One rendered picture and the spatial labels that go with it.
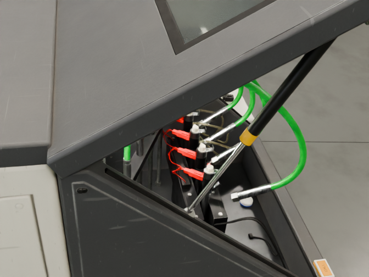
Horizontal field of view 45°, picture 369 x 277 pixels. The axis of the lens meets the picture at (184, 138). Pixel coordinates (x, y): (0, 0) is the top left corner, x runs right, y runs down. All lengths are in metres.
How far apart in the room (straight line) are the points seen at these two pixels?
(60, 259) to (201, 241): 0.21
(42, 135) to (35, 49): 0.22
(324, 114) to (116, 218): 2.92
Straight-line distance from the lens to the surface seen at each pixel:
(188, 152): 1.18
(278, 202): 1.28
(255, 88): 0.85
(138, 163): 1.10
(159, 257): 0.72
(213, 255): 0.74
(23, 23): 0.82
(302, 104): 3.51
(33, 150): 0.55
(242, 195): 1.02
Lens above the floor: 1.84
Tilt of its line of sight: 38 degrees down
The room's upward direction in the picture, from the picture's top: 5 degrees clockwise
